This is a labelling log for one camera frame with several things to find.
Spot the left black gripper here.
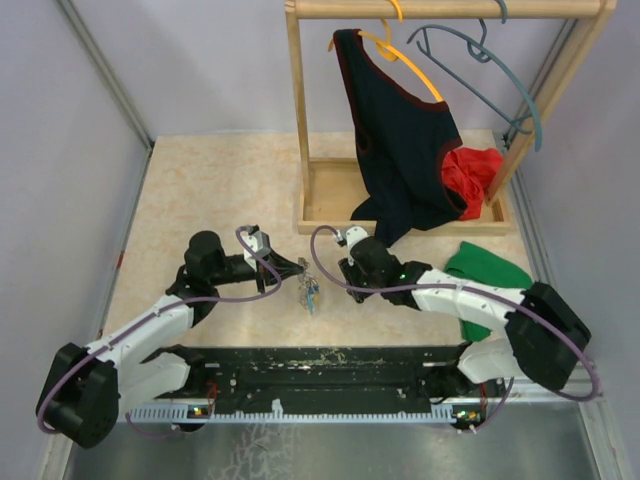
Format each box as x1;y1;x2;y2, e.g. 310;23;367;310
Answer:
209;248;304;293

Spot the metal disc with keyrings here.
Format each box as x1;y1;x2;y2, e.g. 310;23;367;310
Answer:
298;260;319;313

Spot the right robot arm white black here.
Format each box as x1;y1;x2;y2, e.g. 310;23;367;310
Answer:
338;227;591;396

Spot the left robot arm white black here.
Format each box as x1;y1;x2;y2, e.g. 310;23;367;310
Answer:
35;225;305;449

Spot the wooden clothes rack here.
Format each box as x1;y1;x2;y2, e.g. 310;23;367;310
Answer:
285;0;617;237

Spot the green cloth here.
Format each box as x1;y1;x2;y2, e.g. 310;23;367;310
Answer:
443;240;535;343

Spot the navy tank top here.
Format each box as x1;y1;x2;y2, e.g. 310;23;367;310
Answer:
333;29;467;247

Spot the red cloth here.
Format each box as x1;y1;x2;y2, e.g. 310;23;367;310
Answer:
442;147;503;221

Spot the yellow clothes hanger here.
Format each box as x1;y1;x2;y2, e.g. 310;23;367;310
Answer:
358;18;443;102

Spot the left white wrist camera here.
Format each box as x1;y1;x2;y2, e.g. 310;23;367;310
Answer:
240;225;271;271

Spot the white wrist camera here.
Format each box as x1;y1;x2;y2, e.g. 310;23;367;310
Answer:
240;225;271;271
334;225;369;251

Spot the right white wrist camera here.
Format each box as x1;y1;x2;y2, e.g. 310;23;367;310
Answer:
334;225;369;251

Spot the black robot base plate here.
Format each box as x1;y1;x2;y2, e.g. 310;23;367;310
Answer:
164;346;505;415

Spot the grey slotted cable duct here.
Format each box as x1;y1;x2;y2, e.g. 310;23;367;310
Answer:
124;397;506;426

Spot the right aluminium frame rail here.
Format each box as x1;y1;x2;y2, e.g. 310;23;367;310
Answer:
499;19;606;406

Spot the aluminium frame rail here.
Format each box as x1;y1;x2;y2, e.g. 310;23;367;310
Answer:
54;0;154;151
499;19;606;406

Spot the left aluminium frame rail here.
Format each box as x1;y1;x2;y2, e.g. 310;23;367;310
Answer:
54;0;154;151

